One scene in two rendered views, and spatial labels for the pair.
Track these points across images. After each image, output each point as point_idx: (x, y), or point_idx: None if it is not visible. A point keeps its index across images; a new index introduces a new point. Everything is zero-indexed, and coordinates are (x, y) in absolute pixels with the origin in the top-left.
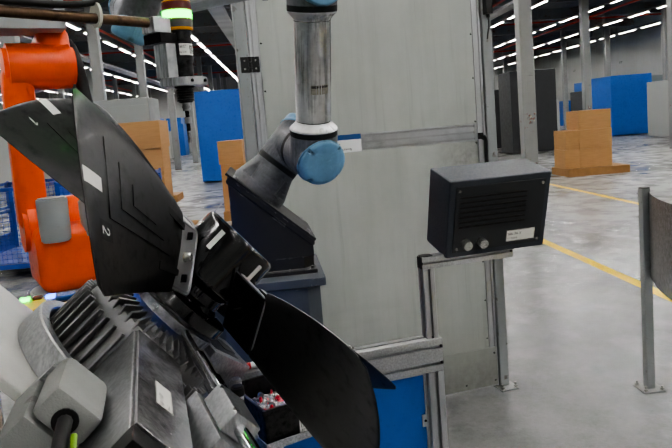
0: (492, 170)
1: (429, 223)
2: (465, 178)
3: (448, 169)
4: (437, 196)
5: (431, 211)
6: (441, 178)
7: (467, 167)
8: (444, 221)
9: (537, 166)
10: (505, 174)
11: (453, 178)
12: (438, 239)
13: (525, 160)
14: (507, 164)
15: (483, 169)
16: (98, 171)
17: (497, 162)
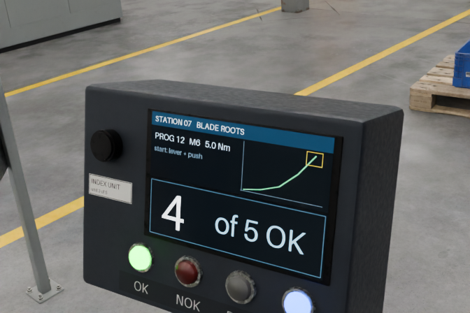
0: (246, 93)
1: (354, 301)
2: (352, 101)
3: (331, 110)
4: (378, 184)
5: (361, 254)
6: (391, 119)
7: (272, 103)
8: (388, 226)
9: (145, 81)
10: (251, 89)
11: (378, 105)
12: (373, 300)
13: (112, 84)
14: (173, 89)
15: (255, 96)
16: None
17: (173, 92)
